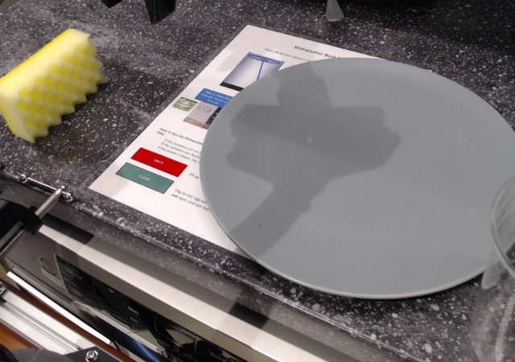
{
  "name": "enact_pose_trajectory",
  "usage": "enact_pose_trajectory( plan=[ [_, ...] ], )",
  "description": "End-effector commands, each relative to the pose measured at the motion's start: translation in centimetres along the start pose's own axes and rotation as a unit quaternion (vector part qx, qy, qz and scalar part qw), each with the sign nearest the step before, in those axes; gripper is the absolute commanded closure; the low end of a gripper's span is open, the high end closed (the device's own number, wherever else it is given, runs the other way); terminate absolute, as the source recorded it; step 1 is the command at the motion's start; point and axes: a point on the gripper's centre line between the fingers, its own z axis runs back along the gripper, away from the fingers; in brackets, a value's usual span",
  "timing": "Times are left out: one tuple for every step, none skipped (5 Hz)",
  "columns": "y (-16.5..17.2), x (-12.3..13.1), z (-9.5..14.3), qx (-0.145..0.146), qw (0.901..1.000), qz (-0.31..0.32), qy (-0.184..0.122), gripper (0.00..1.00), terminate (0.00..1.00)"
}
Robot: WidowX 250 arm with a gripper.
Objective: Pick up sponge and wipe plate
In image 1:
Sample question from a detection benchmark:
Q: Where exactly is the yellow wavy sponge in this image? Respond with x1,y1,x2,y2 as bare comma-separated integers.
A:
1,29,108,143

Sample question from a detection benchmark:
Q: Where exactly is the grey round plate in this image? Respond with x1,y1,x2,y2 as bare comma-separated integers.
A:
200,58,514,299

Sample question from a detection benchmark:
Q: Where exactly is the laminated dishwasher instruction sheet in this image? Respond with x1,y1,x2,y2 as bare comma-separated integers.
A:
92,26,438,264

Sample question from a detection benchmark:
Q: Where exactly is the stainless steel dishwasher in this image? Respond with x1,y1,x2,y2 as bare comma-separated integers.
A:
1,225,392,361

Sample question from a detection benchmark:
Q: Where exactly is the clear plastic cup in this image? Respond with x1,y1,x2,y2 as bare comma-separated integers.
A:
471,179,514,361

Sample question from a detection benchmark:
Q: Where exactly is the silver spoon handle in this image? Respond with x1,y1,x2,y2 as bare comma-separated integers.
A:
325,0,344,22

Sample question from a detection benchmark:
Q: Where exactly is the aluminium frame rail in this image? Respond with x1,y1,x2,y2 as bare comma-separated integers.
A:
0,287,122,362

